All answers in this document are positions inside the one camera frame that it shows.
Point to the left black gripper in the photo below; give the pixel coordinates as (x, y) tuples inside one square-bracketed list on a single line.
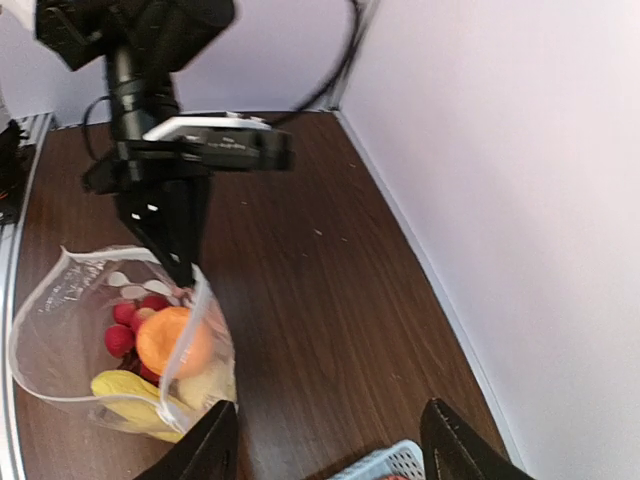
[(162, 195)]

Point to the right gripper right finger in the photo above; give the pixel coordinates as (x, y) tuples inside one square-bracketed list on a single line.
[(452, 449)]

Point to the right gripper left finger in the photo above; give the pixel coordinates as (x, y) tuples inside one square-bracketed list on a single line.
[(209, 450)]

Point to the light blue plastic basket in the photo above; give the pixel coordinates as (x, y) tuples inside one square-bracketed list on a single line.
[(403, 459)]

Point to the pale yellow fake pear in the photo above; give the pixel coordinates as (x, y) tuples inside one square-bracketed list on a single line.
[(216, 383)]

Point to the yellow fake lemon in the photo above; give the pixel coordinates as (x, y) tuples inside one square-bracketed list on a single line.
[(131, 404)]

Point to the orange fake orange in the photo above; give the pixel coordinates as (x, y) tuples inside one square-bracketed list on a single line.
[(157, 338)]

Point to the clear polka dot zip bag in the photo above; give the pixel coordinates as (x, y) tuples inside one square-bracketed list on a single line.
[(56, 346)]

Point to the red lychee bunch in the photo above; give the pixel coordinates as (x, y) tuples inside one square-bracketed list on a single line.
[(120, 338)]

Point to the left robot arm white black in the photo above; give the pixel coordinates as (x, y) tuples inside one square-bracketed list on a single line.
[(142, 44)]

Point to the front aluminium rail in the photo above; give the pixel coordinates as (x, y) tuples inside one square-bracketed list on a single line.
[(35, 127)]

